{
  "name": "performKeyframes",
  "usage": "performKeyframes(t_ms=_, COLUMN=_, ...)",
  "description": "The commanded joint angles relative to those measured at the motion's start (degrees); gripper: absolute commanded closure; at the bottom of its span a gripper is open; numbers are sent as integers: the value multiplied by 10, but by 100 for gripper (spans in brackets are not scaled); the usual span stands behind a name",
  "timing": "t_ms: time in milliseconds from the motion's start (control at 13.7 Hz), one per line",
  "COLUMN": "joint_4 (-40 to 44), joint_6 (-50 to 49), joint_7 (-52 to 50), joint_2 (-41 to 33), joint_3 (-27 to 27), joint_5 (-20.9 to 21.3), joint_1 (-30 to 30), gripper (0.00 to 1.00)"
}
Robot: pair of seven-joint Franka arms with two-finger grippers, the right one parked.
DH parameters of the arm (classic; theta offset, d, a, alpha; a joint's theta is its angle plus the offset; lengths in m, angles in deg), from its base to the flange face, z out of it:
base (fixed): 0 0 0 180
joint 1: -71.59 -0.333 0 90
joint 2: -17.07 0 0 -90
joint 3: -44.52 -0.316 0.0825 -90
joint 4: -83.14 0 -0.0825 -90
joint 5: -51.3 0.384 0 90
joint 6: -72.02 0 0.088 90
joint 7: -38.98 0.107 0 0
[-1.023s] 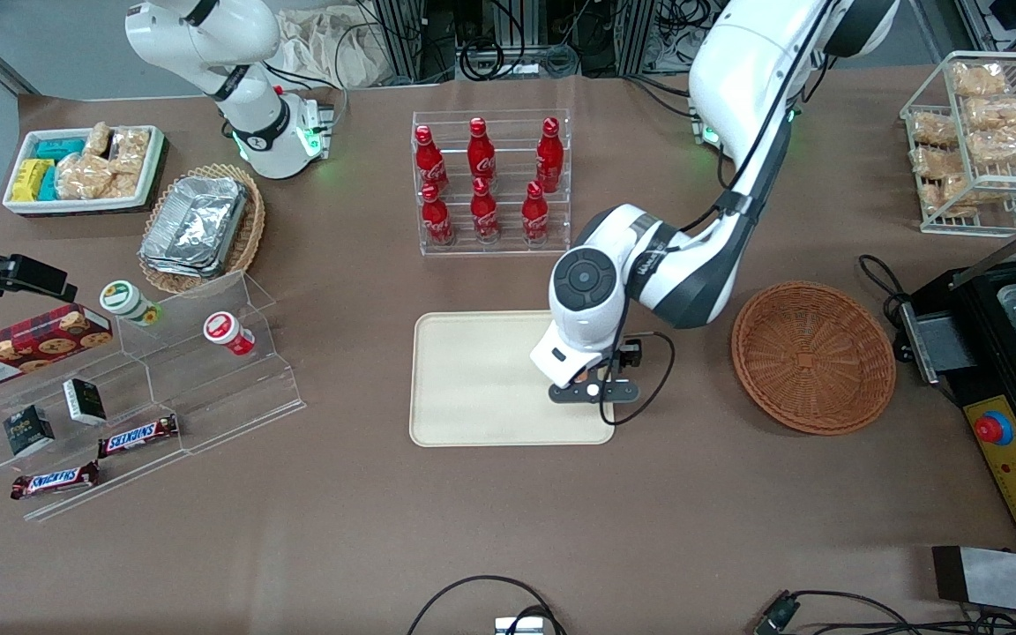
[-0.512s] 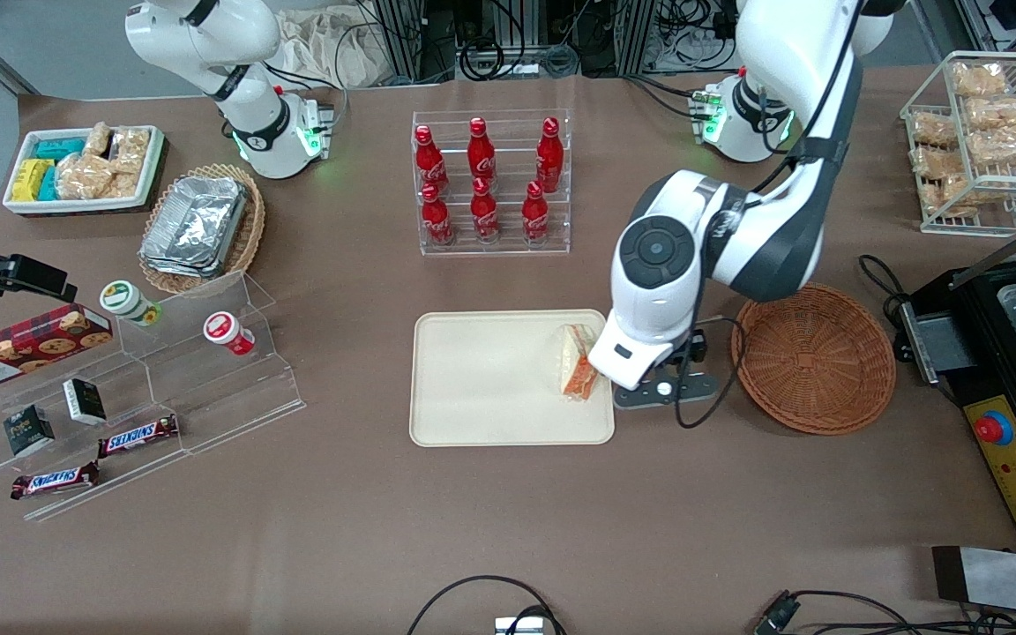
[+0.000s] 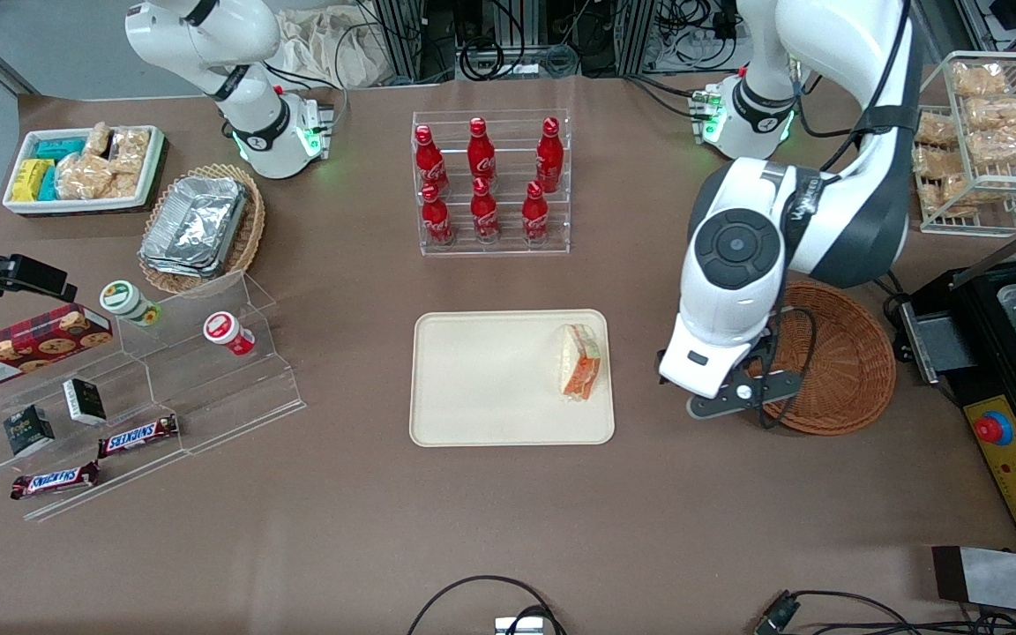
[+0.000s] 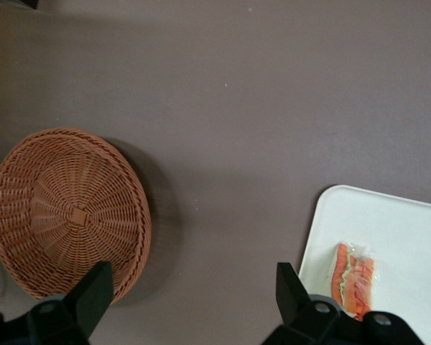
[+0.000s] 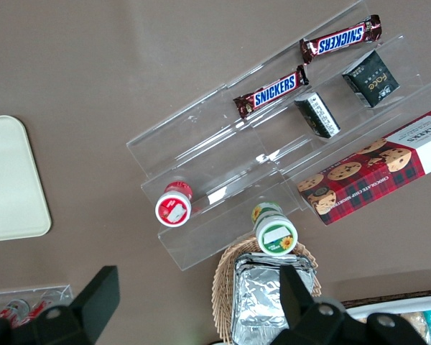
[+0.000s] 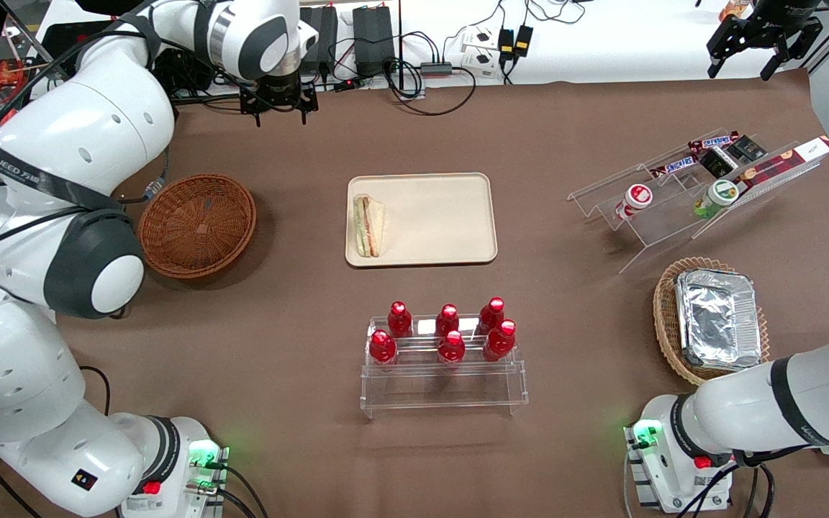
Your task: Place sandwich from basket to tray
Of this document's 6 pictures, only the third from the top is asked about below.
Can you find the grey flat panel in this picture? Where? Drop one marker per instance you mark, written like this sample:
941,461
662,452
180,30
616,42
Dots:
1002,578

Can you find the small black box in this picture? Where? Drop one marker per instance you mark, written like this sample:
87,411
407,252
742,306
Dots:
85,401
29,430

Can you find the round brown wicker basket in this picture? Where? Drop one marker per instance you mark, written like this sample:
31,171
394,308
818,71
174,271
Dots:
843,370

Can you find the stacked aluminium foil containers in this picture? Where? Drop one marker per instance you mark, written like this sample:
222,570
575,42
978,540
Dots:
195,225

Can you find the white rectangular snack tray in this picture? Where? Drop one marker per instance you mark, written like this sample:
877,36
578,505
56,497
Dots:
153,172

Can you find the clear acrylic bottle rack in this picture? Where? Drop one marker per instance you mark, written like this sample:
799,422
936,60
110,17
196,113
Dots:
508,247

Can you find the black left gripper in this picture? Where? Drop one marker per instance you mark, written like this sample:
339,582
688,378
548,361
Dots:
660,357

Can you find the red emergency stop button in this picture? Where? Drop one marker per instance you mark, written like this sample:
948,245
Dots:
993,428

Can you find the triangle sandwich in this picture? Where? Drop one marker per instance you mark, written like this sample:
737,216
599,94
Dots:
580,366

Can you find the brown snickers bar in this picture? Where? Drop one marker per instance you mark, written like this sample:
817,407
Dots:
54,481
138,436

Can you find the red lidded cup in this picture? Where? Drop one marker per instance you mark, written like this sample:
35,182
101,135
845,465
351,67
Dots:
224,331

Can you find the black and yellow sealing machine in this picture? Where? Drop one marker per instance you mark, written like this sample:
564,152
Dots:
1015,476

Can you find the green lidded cup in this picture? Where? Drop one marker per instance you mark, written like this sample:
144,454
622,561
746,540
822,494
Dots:
124,300

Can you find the clear bag of rice crackers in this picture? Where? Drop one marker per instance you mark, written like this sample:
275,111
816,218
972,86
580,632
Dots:
98,139
130,150
85,176

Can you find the yellow snack packet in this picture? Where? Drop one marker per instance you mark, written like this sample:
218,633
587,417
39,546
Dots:
29,179

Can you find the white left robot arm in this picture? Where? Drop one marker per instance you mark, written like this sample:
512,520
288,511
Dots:
720,309

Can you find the beige plastic tray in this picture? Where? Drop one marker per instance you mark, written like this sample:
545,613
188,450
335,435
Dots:
490,379

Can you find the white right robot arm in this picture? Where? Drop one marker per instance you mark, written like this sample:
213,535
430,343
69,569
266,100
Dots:
243,88

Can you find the red cola bottle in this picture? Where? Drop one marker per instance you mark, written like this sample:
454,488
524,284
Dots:
481,154
429,163
549,157
437,220
534,218
484,216

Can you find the bagged fried snack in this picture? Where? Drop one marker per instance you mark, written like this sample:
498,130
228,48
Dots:
940,132
940,163
997,113
949,194
980,79
1006,145

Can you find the oval wicker basket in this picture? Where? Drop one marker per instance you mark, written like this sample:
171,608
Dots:
250,234

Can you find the teal snack packet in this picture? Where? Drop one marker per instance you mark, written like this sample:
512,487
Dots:
60,148

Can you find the red cookie box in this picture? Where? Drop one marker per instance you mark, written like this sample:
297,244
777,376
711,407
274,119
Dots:
23,348

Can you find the clear acrylic step display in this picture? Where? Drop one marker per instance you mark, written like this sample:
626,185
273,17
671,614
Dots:
226,397

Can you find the beige cloth bag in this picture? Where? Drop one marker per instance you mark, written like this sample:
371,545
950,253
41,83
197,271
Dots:
332,48

